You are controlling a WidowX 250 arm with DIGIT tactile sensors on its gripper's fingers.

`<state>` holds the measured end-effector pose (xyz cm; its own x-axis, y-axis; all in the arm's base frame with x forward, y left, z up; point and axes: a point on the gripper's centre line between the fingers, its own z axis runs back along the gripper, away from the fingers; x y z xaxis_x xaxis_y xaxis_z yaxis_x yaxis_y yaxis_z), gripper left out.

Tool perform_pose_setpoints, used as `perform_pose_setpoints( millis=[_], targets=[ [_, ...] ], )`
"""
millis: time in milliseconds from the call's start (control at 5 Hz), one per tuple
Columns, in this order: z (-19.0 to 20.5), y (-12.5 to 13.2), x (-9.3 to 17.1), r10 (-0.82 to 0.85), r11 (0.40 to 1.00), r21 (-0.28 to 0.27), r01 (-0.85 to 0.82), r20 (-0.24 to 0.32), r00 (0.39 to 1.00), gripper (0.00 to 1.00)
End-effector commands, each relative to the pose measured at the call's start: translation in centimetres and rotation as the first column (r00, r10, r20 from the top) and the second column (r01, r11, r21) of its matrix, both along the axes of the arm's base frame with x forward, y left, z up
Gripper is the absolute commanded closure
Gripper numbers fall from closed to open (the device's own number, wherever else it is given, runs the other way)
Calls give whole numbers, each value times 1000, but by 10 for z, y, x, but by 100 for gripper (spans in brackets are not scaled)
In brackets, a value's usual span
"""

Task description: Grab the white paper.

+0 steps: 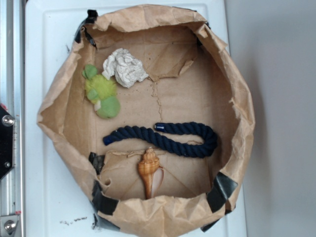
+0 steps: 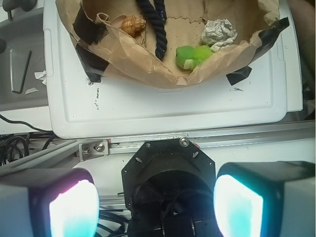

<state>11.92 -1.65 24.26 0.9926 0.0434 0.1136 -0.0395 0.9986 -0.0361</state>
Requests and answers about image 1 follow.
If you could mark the white paper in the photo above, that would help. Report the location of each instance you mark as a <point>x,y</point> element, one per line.
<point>124,67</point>

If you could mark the orange conch seashell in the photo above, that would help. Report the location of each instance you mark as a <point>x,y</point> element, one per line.
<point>151,173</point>

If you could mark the brown paper bag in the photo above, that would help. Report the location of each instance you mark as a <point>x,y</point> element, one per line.
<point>191,78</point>

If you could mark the black mounting bracket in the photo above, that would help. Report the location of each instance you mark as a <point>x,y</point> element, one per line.
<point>7,122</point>

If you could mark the metal corner bracket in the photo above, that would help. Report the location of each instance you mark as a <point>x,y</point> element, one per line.
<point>9,225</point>

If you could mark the green plush toy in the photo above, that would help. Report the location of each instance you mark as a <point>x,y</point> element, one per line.
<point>101,92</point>

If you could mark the aluminium frame rail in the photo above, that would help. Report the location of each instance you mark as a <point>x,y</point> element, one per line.
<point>12,57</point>

